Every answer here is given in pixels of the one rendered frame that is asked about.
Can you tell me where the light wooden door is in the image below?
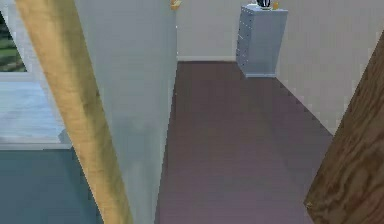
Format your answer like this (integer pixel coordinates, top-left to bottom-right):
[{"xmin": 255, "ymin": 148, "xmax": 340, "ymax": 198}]
[{"xmin": 14, "ymin": 0, "xmax": 135, "ymax": 224}]

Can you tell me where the white framed window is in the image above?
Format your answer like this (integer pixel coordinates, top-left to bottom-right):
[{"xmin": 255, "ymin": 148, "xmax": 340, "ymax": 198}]
[{"xmin": 0, "ymin": 9, "xmax": 38, "ymax": 83}]

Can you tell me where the pale blue chest of drawers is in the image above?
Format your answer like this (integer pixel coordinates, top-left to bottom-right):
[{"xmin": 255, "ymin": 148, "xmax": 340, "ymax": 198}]
[{"xmin": 235, "ymin": 4, "xmax": 289, "ymax": 79}]

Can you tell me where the dark brown wooden door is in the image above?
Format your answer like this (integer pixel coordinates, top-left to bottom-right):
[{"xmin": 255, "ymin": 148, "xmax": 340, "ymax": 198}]
[{"xmin": 303, "ymin": 30, "xmax": 384, "ymax": 224}]

